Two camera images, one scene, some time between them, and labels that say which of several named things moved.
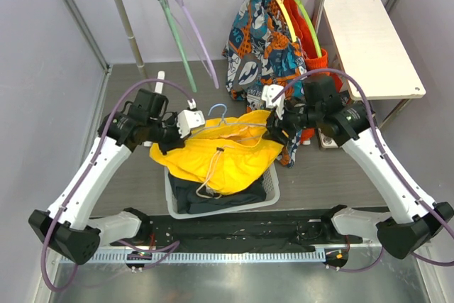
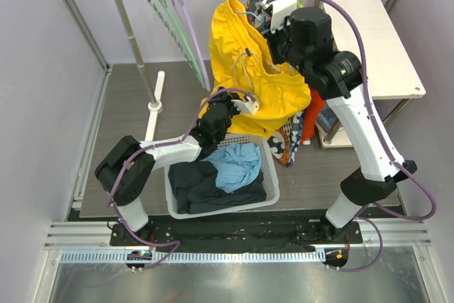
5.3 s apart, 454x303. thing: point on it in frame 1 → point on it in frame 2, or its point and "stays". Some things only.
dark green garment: x=187 y=201 stays
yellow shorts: x=227 y=156 → x=245 y=64
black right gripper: x=275 y=125 → x=272 y=37
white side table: x=366 y=46 stays
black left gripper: x=177 y=141 → x=225 y=98
